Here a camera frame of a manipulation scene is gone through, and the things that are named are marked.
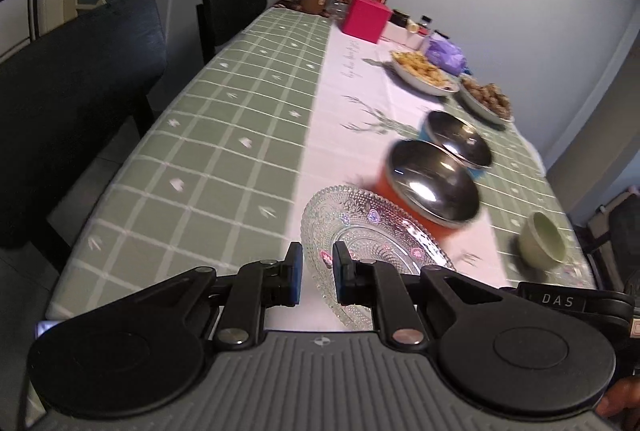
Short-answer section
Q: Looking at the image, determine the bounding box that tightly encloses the white plate of brown snacks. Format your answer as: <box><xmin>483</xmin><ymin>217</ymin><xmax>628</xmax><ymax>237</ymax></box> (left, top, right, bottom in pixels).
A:
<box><xmin>459</xmin><ymin>74</ymin><xmax>513</xmax><ymax>126</ymax></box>

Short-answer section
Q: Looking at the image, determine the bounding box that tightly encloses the red box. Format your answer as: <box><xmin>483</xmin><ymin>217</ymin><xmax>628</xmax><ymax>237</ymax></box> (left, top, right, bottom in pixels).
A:
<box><xmin>341</xmin><ymin>0</ymin><xmax>392</xmax><ymax>43</ymax></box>

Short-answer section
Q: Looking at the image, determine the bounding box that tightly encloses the green ceramic bowl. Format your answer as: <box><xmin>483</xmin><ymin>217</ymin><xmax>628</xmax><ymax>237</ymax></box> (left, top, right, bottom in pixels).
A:
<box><xmin>518</xmin><ymin>211</ymin><xmax>566</xmax><ymax>271</ymax></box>

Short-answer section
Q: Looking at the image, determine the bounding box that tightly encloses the green checked tablecloth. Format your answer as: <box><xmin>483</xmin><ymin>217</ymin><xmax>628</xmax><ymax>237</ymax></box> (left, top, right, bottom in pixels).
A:
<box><xmin>44</xmin><ymin>5</ymin><xmax>599</xmax><ymax>331</ymax></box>

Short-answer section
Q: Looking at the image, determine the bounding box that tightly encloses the white plate of fries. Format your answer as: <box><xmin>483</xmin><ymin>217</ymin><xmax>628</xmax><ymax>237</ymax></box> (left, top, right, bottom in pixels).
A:
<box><xmin>390</xmin><ymin>51</ymin><xmax>459</xmax><ymax>98</ymax></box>

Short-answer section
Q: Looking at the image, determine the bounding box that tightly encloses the black chair right side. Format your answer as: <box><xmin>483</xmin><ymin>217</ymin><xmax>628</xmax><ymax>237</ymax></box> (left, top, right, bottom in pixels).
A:
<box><xmin>585</xmin><ymin>194</ymin><xmax>639</xmax><ymax>295</ymax></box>

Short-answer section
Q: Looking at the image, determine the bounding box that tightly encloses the clear glass decorated plate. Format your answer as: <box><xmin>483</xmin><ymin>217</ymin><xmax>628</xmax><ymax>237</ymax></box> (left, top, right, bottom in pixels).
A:
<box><xmin>300</xmin><ymin>185</ymin><xmax>454</xmax><ymax>330</ymax></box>

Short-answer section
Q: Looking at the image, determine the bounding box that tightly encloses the black chair near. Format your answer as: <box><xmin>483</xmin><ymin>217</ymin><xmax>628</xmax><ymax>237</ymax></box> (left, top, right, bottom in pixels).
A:
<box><xmin>1</xmin><ymin>0</ymin><xmax>167</xmax><ymax>249</ymax></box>

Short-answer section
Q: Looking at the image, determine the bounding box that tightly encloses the blue steel bowl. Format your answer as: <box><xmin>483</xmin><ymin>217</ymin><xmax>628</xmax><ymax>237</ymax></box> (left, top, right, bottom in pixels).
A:
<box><xmin>419</xmin><ymin>110</ymin><xmax>494</xmax><ymax>179</ymax></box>

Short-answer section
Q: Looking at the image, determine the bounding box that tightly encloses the black chair far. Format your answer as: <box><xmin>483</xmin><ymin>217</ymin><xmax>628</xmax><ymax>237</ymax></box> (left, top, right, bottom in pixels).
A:
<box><xmin>196</xmin><ymin>0</ymin><xmax>267</xmax><ymax>63</ymax></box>

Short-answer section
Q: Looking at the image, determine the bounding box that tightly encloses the purple plastic bag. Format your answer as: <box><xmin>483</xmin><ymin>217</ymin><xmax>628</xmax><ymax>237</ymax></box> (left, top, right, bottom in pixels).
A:
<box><xmin>423</xmin><ymin>32</ymin><xmax>466</xmax><ymax>76</ymax></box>

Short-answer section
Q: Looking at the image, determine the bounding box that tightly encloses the person right hand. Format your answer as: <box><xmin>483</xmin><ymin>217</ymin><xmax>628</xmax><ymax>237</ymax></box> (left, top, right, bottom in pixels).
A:
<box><xmin>596</xmin><ymin>377</ymin><xmax>640</xmax><ymax>417</ymax></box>

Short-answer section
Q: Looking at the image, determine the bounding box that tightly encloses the orange steel bowl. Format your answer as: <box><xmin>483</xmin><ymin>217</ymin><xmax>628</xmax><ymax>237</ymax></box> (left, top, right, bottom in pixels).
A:
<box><xmin>372</xmin><ymin>140</ymin><xmax>480</xmax><ymax>240</ymax></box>

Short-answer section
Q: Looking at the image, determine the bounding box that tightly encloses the white condiment tray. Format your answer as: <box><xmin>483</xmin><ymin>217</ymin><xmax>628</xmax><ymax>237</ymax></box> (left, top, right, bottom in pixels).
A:
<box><xmin>381</xmin><ymin>9</ymin><xmax>449</xmax><ymax>52</ymax></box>

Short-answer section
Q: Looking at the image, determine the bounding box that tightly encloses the black chair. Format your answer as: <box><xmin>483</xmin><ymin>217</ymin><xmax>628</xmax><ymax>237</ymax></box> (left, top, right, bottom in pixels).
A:
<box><xmin>196</xmin><ymin>0</ymin><xmax>267</xmax><ymax>63</ymax></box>
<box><xmin>585</xmin><ymin>194</ymin><xmax>639</xmax><ymax>295</ymax></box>
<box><xmin>1</xmin><ymin>0</ymin><xmax>167</xmax><ymax>249</ymax></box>

